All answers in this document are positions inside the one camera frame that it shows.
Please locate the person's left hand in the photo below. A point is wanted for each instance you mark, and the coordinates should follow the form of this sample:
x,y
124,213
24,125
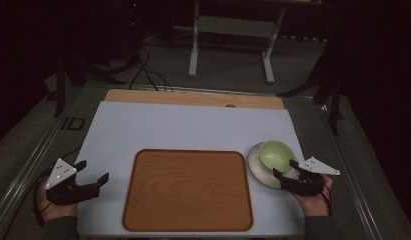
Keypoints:
x,y
56,206

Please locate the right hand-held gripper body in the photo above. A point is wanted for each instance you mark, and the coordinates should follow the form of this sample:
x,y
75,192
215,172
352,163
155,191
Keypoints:
x,y
308,181

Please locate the green bowl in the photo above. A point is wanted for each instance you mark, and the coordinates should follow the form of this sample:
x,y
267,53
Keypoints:
x,y
277,155

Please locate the black floor socket plate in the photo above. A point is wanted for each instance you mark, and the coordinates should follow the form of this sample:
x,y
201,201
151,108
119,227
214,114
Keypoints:
x,y
73,123

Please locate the white table mat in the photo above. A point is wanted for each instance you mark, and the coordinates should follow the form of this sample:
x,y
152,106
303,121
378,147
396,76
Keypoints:
x,y
179,126

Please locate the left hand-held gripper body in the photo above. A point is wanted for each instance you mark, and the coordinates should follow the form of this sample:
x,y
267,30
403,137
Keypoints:
x,y
61,186

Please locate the white saucer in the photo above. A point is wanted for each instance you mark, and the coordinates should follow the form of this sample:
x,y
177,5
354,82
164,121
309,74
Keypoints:
x,y
263,170

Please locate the black stand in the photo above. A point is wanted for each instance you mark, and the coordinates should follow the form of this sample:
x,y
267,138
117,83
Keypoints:
x,y
326,90

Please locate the person's right hand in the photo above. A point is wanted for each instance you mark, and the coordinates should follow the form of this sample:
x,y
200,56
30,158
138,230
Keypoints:
x,y
313,202

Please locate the wooden tray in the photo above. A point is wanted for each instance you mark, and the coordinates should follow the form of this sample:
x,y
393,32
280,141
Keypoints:
x,y
188,190

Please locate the white metal table frame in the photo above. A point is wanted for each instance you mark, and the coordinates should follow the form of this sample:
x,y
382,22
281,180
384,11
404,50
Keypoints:
x,y
233,30

